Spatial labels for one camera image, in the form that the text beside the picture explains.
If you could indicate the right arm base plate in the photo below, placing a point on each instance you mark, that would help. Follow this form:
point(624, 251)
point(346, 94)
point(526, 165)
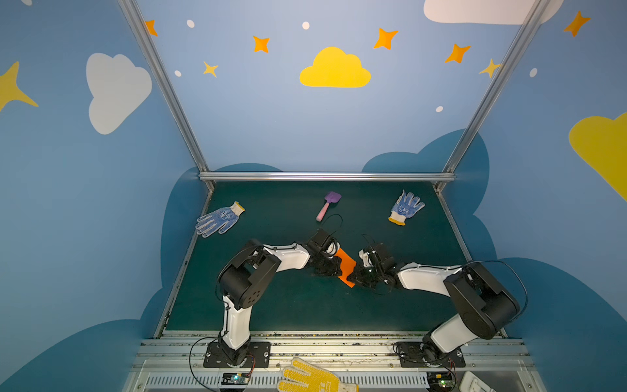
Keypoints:
point(419, 354)

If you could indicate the left green circuit board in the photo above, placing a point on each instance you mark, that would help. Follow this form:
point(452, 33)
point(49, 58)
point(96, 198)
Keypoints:
point(235, 379)

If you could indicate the right green circuit board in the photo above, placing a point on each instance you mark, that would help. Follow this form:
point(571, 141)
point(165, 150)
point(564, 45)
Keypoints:
point(441, 382)

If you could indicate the blue dotted glove right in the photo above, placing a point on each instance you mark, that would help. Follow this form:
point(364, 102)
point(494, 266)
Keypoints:
point(406, 206)

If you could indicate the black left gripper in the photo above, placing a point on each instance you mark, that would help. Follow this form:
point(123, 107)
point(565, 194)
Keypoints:
point(329, 265)

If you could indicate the purple pink toy spatula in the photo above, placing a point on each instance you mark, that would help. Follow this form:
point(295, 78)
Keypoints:
point(331, 198)

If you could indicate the orange square paper sheet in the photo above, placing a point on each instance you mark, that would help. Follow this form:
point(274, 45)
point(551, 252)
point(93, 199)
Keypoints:
point(347, 267)

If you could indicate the green circuit board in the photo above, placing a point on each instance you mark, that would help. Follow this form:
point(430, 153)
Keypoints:
point(235, 379)
point(441, 382)

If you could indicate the white object bottom right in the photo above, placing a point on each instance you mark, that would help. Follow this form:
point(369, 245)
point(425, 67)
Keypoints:
point(472, 383)

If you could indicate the horizontal aluminium frame rail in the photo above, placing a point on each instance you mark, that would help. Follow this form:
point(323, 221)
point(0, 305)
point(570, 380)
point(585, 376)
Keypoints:
point(325, 176)

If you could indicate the blue dotted glove left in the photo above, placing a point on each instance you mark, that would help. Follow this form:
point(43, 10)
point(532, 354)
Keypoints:
point(219, 221)

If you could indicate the yellow dotted glove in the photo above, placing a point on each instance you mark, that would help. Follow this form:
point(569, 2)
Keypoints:
point(302, 376)

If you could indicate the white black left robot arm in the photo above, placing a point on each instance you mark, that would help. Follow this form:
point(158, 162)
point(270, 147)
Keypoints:
point(246, 277)

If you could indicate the aluminium frame post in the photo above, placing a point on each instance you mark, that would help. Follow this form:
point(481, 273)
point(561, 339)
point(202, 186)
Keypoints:
point(515, 53)
point(132, 13)

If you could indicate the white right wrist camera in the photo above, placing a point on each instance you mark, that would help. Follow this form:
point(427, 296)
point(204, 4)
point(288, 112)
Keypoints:
point(367, 258)

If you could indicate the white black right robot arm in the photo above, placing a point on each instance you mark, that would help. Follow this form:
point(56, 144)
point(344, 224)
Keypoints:
point(483, 304)

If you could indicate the aluminium front rail base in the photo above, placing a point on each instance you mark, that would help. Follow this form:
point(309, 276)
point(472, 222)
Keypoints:
point(174, 361)

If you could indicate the left aluminium frame post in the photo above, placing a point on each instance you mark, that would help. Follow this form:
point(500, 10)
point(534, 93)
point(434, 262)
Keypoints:
point(132, 13)

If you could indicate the blue dotted glove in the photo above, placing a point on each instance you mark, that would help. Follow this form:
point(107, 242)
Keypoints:
point(219, 221)
point(406, 206)

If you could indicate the right aluminium frame post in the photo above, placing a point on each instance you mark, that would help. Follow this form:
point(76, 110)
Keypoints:
point(515, 53)

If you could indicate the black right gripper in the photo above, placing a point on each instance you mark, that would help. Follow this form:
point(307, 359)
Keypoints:
point(370, 273)

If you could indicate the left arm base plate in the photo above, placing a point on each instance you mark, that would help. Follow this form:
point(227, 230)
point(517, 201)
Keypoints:
point(251, 354)

